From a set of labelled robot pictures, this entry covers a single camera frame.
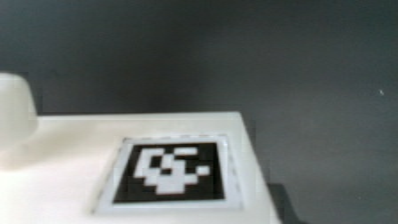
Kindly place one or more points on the white drawer box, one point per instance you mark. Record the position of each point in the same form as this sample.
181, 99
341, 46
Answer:
126, 169

